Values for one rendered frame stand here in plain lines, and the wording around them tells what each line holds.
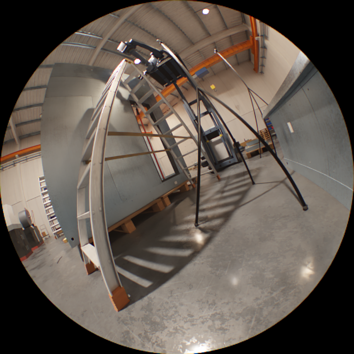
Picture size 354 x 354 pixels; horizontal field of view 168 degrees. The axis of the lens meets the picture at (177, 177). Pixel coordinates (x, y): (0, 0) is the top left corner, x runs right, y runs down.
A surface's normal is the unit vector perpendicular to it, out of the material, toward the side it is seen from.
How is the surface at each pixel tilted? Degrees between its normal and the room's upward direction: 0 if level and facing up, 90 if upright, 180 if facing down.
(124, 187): 90
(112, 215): 90
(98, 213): 88
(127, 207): 90
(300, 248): 0
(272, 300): 0
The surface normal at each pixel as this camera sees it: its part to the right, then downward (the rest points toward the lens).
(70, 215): 0.75, -0.30
